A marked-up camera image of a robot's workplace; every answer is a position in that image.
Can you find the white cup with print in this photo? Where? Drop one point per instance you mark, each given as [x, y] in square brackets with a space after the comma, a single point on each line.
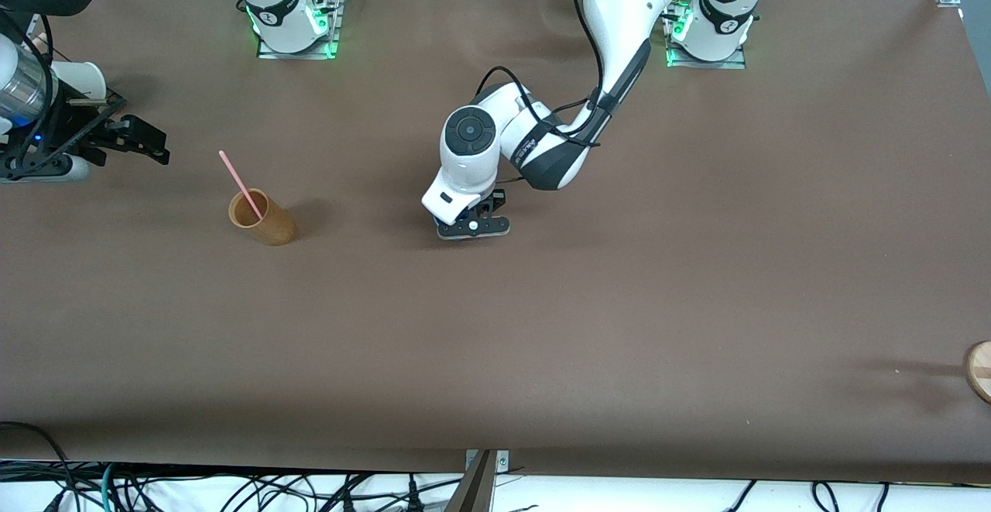
[81, 78]

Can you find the metal table edge bracket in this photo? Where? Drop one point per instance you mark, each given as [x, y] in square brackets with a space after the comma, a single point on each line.
[480, 489]

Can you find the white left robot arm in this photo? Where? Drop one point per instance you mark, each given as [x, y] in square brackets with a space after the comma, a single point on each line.
[627, 1]

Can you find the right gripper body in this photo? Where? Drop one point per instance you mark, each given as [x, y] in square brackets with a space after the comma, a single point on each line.
[94, 131]

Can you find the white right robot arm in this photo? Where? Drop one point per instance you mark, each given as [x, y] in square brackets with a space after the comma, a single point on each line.
[271, 1]

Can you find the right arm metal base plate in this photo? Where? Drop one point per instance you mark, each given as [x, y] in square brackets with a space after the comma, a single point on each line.
[335, 32]

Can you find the pink straw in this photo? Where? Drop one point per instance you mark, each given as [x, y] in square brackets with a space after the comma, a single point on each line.
[236, 175]

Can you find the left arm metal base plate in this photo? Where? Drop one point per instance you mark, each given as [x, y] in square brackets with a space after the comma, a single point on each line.
[697, 65]

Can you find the wooden stick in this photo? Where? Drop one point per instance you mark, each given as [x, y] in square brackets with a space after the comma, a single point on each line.
[35, 41]

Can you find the round wooden disc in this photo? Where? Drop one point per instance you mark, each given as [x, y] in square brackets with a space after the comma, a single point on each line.
[982, 372]

